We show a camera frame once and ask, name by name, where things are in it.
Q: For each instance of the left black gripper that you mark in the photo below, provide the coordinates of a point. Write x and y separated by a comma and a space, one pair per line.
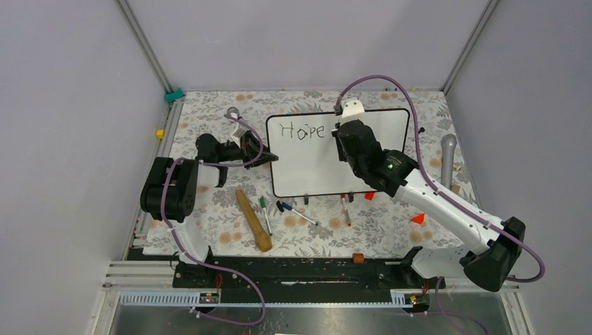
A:
250, 148

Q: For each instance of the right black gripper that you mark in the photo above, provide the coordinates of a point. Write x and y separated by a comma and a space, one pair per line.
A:
339, 144

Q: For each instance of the white whiteboard black frame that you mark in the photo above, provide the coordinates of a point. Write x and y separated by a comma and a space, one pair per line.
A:
308, 163

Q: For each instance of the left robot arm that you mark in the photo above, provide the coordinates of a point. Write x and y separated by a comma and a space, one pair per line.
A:
169, 193

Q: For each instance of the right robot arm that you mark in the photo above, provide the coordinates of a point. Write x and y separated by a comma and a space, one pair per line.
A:
491, 246

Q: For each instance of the green cap whiteboard marker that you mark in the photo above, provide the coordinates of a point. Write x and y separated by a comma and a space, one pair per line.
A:
266, 215

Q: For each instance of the blue cap whiteboard marker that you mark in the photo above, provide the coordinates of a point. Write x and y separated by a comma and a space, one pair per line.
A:
300, 214

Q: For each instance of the red cap whiteboard marker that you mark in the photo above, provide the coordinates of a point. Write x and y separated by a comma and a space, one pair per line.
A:
345, 210

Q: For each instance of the black marker cap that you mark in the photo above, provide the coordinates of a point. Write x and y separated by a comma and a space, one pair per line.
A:
280, 206

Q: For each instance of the purple glitter microphone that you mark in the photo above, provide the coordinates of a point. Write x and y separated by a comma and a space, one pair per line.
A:
233, 112

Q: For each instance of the silver grey microphone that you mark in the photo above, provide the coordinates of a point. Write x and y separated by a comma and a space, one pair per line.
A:
448, 146

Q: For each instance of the small red block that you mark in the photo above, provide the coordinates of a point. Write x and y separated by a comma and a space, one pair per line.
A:
419, 219

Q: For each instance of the teal corner clip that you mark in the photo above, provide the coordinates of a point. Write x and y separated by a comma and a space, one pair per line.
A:
174, 95

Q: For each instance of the orange cylinder block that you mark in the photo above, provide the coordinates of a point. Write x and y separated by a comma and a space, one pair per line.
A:
358, 258

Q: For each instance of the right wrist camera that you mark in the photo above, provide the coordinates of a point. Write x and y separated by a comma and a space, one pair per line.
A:
351, 109

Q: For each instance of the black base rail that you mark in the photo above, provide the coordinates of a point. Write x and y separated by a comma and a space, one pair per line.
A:
301, 280

